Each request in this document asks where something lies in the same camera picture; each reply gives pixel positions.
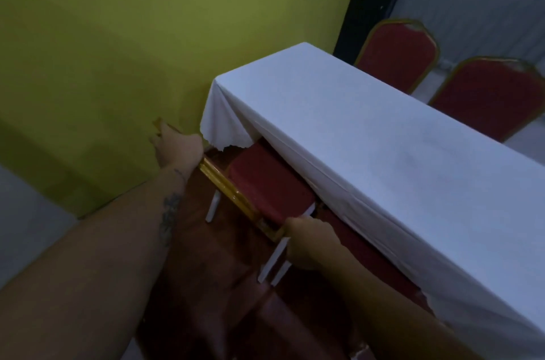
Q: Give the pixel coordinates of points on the person's left fingers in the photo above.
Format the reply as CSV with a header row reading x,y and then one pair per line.
x,y
160,135

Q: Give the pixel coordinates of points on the person's right fingers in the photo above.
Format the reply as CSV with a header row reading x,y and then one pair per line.
x,y
293,233

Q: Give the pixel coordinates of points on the red chair with gold frame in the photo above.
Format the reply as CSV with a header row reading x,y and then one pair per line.
x,y
489,95
268,185
398,57

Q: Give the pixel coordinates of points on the white tablecloth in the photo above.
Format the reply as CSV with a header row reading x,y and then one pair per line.
x,y
383,159

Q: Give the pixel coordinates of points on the person's right hand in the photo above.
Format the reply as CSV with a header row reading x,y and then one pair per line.
x,y
313,244

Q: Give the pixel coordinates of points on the person's left forearm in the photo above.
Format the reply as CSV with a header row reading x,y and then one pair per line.
x,y
93,270

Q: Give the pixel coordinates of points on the person's right forearm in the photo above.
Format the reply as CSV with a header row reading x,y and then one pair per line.
x,y
383,308

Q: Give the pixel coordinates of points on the black pillar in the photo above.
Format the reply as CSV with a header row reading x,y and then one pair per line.
x,y
366,2

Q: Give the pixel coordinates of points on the person's left hand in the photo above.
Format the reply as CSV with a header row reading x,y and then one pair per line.
x,y
181,149

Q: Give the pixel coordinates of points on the dark red carpet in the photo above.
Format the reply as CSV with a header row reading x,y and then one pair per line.
x,y
221,287

